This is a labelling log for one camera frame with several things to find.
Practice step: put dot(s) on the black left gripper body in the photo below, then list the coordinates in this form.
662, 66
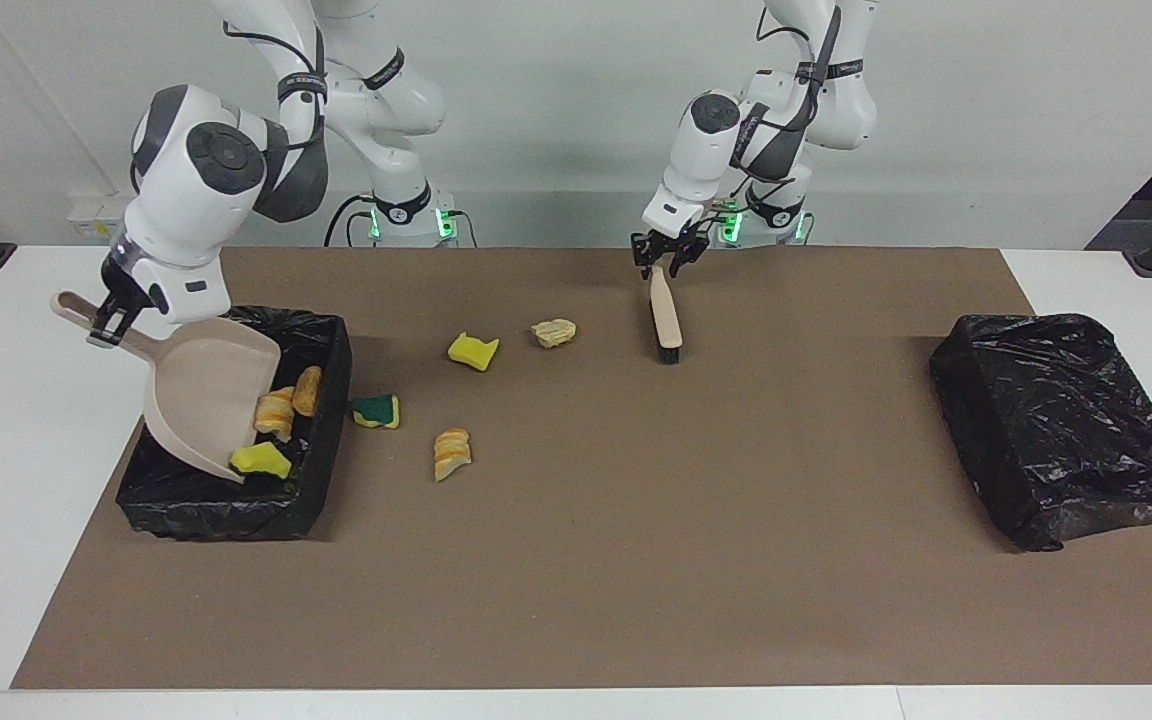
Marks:
674, 242

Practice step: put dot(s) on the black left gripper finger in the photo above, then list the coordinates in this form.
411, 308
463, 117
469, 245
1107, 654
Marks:
641, 257
682, 265

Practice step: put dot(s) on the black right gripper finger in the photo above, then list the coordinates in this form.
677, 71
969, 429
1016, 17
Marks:
128, 320
101, 328

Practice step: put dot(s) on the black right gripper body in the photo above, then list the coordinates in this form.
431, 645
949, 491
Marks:
126, 288

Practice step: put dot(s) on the beige hand brush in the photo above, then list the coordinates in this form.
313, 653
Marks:
666, 320

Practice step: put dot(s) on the beige plastic dustpan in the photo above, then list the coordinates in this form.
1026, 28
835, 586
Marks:
201, 390

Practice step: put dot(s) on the pale crumbly bread piece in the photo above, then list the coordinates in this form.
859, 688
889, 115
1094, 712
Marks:
553, 333

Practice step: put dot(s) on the striped croissant piece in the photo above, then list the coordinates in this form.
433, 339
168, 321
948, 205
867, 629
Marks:
451, 455
274, 412

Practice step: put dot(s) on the yellow sponge piece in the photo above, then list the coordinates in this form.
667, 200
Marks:
473, 352
258, 459

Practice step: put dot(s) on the brown bread roll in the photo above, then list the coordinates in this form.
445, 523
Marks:
308, 390

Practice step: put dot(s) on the green and yellow sponge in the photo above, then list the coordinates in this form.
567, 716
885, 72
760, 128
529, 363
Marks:
376, 411

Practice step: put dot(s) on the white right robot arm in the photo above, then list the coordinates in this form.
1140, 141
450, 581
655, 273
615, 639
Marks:
196, 220

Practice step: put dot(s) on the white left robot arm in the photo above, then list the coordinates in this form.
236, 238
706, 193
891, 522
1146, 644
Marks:
706, 150

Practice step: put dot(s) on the black bag lined bin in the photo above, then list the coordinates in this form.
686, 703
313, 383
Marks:
1066, 430
236, 515

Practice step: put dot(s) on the brown table mat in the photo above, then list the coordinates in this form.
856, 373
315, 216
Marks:
576, 620

